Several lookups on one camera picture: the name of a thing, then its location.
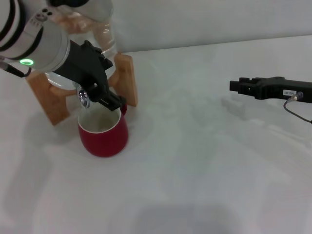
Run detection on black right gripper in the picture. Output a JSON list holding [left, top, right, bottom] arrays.
[[229, 76, 312, 104]]

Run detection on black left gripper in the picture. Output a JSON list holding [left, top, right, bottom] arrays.
[[52, 39, 127, 113]]

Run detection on red ceramic cup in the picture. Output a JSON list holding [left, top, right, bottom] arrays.
[[78, 104, 130, 158]]

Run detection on chrome faucet tap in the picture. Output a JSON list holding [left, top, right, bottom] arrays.
[[73, 82, 93, 109]]

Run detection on wooden dispenser stand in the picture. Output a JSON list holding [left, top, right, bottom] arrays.
[[25, 53, 138, 126]]

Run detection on glass water dispenser jar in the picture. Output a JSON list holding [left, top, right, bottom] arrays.
[[45, 8, 119, 91]]

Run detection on grey gripper cable connector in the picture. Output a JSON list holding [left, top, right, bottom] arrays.
[[282, 91, 312, 124]]

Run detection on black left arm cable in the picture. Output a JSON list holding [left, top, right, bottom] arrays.
[[0, 55, 33, 78]]

